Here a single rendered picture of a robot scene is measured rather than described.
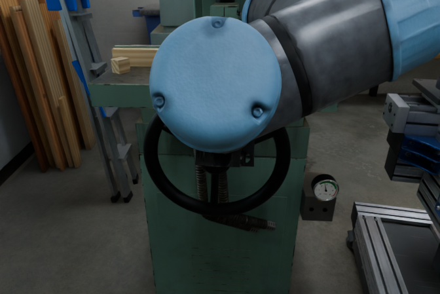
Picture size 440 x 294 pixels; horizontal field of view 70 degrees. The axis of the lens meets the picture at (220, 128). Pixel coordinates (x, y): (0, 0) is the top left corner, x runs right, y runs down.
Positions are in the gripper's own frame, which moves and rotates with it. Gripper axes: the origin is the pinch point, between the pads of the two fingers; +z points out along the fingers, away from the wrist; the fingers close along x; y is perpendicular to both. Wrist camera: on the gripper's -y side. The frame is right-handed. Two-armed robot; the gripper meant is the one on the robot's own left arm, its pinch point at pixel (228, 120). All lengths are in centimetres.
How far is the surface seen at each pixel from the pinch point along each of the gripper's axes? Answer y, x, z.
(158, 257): 37, -22, 49
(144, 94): -8.8, -21.3, 22.6
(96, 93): -8.8, -33.1, 22.6
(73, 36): -47, -73, 81
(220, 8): -30.7, -3.5, 23.1
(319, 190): 13.3, 21.7, 28.3
